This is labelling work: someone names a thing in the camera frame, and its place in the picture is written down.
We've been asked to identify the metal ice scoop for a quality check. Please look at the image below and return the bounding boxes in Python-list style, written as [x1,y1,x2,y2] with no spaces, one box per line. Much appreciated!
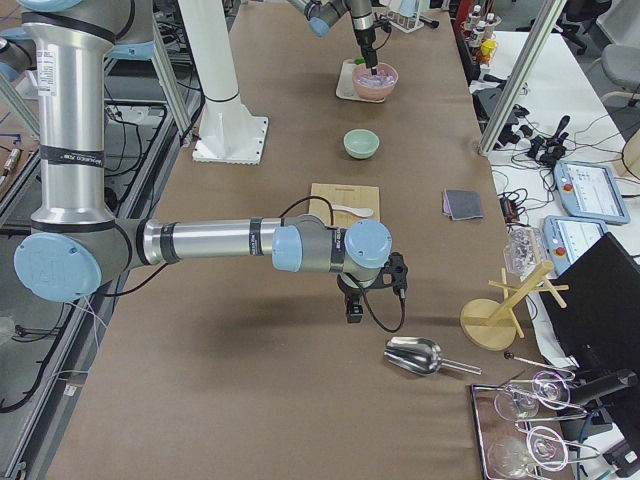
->
[383,336,483,376]

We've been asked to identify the bamboo cutting board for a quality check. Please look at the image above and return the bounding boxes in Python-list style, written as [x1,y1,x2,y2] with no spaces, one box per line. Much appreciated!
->
[308,183,380,228]

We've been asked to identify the wooden cup rack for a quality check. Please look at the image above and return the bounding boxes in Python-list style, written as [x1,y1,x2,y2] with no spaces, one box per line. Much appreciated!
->
[460,260,570,351]

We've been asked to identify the beige tray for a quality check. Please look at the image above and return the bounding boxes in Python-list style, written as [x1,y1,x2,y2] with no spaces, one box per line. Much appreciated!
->
[335,59,385,103]

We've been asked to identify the teach pendant lower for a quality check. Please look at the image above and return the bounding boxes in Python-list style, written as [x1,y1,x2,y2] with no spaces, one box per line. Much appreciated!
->
[543,215,608,275]

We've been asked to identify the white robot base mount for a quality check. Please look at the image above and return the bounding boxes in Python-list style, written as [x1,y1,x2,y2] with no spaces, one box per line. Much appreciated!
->
[179,0,268,165]

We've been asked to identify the pink bowl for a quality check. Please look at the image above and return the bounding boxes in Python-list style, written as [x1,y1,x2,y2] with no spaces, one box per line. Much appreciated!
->
[352,63,398,101]

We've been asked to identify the wine glass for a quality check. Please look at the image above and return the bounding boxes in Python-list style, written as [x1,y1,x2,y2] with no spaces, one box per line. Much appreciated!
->
[494,371,570,421]
[487,426,569,479]

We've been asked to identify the clear ice cubes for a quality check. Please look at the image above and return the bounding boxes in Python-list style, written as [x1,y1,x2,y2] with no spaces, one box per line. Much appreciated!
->
[356,72,396,89]

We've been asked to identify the grey folded cloth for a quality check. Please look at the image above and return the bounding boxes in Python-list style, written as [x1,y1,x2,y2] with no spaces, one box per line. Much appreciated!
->
[442,189,484,221]

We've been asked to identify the wine glass upper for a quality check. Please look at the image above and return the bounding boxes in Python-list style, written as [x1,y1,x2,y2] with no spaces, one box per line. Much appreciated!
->
[494,371,570,421]

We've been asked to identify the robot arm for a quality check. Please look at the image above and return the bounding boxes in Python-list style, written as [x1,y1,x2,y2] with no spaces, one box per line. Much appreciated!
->
[14,1,407,323]
[289,0,378,73]

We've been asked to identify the clear plastic box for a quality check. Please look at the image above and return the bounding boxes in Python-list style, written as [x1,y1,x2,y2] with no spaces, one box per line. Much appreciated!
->
[503,227,545,277]

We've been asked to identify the wine glass lower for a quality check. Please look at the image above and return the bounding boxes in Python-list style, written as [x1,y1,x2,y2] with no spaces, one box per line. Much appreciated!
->
[487,426,569,479]

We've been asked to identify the green bowl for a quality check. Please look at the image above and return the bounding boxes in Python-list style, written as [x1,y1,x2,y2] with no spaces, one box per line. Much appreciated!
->
[343,129,380,160]

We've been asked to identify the metal glass rack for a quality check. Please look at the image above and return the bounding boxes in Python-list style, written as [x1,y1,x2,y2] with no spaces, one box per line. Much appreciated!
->
[469,372,600,479]

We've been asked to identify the teach pendant upper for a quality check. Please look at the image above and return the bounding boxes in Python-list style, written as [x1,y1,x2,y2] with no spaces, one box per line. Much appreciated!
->
[553,160,631,225]

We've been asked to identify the white ceramic spoon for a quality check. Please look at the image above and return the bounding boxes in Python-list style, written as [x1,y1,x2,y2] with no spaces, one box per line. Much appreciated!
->
[332,204,374,218]

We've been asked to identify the teach pendant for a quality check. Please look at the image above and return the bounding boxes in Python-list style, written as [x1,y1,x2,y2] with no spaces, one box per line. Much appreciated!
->
[543,215,608,275]
[553,160,631,225]

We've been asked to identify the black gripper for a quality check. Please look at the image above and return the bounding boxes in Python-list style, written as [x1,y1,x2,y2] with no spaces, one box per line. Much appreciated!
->
[337,273,364,324]
[357,28,377,69]

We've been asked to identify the purple cloth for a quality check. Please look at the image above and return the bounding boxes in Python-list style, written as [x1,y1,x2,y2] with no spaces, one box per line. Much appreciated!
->
[442,194,450,216]

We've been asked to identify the black monitor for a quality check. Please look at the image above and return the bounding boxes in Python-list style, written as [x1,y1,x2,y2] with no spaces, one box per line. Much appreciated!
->
[541,233,639,373]

